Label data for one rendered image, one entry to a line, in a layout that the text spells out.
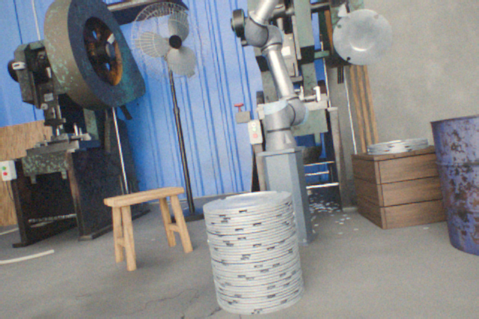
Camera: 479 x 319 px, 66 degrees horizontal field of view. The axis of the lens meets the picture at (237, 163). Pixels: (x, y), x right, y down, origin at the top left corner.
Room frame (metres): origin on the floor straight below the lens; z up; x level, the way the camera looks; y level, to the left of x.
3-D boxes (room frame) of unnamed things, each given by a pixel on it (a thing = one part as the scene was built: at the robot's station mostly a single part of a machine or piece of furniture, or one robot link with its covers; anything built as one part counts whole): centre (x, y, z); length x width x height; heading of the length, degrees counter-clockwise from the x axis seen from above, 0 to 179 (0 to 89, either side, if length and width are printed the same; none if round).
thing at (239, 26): (2.59, -0.19, 1.31); 0.22 x 0.12 x 0.22; 170
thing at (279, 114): (1.76, -0.22, 0.62); 0.13 x 0.12 x 0.14; 136
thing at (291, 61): (2.49, -0.42, 1.04); 0.17 x 0.15 x 0.30; 170
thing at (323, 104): (2.53, -0.43, 0.68); 0.45 x 0.30 x 0.06; 80
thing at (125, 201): (1.85, 0.49, 0.16); 0.34 x 0.24 x 0.34; 124
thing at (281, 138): (1.76, -0.22, 0.50); 0.15 x 0.15 x 0.10
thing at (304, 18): (2.67, -0.46, 0.83); 0.79 x 0.43 x 1.34; 170
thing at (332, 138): (2.62, -0.72, 0.45); 0.92 x 0.12 x 0.90; 170
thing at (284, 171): (1.76, -0.22, 0.23); 0.19 x 0.19 x 0.45; 63
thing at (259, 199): (1.19, -0.01, 0.32); 0.29 x 0.29 x 0.01
